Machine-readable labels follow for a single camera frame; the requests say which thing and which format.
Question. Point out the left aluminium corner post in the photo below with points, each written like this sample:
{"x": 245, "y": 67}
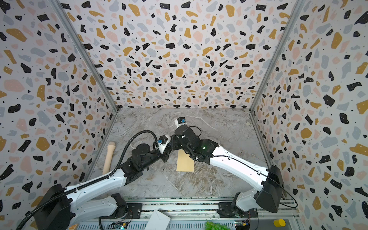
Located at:
{"x": 57, "y": 7}

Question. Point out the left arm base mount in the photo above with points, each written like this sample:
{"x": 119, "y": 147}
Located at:
{"x": 131, "y": 211}

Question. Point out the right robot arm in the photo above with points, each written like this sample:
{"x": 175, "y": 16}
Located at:
{"x": 267, "y": 183}

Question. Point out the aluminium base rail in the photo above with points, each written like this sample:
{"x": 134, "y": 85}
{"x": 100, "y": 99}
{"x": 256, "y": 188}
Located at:
{"x": 193, "y": 213}

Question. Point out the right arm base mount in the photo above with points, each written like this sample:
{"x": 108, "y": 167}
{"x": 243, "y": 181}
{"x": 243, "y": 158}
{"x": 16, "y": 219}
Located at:
{"x": 228, "y": 210}

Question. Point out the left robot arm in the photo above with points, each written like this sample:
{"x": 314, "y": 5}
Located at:
{"x": 63, "y": 207}

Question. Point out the right circuit board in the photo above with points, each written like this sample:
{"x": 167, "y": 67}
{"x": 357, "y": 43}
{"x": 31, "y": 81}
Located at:
{"x": 242, "y": 225}

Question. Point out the aluminium corner post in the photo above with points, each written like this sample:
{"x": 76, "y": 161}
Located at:
{"x": 279, "y": 49}
{"x": 57, "y": 7}

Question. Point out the small circuit board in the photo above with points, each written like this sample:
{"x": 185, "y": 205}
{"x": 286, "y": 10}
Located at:
{"x": 121, "y": 225}

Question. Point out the wooden roller pin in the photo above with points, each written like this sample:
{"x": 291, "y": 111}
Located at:
{"x": 109, "y": 155}

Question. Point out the white paper sheet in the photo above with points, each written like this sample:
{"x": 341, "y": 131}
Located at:
{"x": 158, "y": 221}

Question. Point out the right aluminium corner post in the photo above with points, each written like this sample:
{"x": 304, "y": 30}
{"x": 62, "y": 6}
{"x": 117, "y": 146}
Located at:
{"x": 279, "y": 49}

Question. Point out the green plastic object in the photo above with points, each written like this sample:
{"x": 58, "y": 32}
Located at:
{"x": 215, "y": 226}

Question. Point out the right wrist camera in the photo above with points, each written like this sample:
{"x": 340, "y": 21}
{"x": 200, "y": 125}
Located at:
{"x": 181, "y": 122}

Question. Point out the yellow round object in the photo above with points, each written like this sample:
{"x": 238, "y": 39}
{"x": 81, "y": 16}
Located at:
{"x": 279, "y": 223}

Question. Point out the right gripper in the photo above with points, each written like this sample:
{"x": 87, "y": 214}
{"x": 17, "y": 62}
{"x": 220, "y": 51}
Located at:
{"x": 178, "y": 135}

